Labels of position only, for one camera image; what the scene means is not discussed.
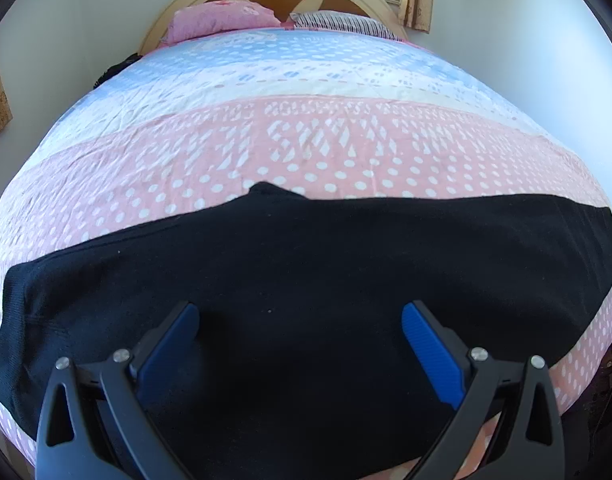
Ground pink pillow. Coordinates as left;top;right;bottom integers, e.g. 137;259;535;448
166;1;281;45

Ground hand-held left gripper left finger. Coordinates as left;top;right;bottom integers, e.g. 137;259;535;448
34;301;201;480

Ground dark maroon cloth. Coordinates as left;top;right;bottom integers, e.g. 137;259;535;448
583;350;612;480

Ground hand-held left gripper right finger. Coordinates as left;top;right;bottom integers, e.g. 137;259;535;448
402;301;559;480

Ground striped pillow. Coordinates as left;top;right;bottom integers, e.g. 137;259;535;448
290;11;401;41

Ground black pants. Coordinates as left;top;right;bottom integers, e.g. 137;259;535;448
0;181;612;480

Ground polka dot bed sheet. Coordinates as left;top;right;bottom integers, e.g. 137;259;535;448
0;27;612;480

